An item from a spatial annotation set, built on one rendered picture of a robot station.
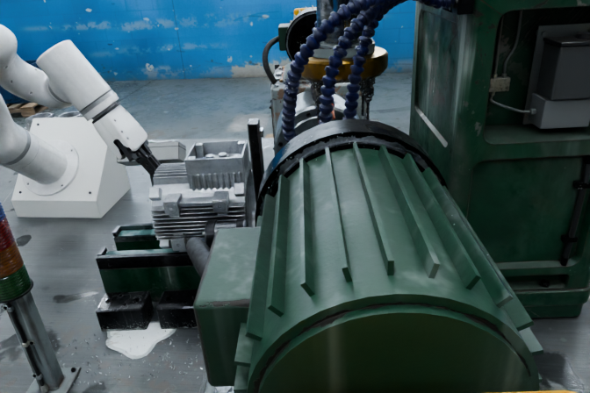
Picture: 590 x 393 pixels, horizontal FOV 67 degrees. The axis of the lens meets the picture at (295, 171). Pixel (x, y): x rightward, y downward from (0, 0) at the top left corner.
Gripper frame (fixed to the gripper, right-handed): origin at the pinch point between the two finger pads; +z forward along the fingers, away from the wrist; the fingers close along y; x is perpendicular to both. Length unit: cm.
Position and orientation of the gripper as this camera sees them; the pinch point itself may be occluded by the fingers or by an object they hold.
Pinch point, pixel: (151, 165)
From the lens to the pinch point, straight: 110.0
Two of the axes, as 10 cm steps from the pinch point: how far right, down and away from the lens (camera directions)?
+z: 5.5, 7.6, 3.5
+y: -0.1, 4.2, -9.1
